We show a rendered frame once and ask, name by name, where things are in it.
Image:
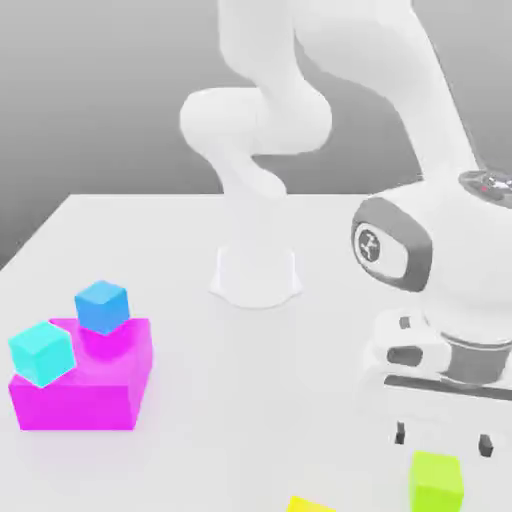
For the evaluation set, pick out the small yellow cube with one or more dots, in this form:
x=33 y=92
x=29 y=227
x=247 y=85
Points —
x=308 y=505

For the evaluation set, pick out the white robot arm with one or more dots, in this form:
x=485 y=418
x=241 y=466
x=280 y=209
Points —
x=440 y=120

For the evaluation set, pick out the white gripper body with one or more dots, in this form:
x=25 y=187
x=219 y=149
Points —
x=444 y=408

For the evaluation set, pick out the small cyan cube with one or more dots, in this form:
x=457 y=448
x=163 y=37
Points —
x=40 y=354

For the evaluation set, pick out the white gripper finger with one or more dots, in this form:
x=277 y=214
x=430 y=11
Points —
x=399 y=434
x=485 y=446

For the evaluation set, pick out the large magenta box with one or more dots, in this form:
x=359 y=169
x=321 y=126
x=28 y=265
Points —
x=76 y=404

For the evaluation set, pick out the small blue cube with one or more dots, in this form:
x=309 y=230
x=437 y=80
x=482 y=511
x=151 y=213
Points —
x=102 y=308

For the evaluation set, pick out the small lime green cube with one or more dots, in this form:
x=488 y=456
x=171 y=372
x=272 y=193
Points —
x=436 y=484

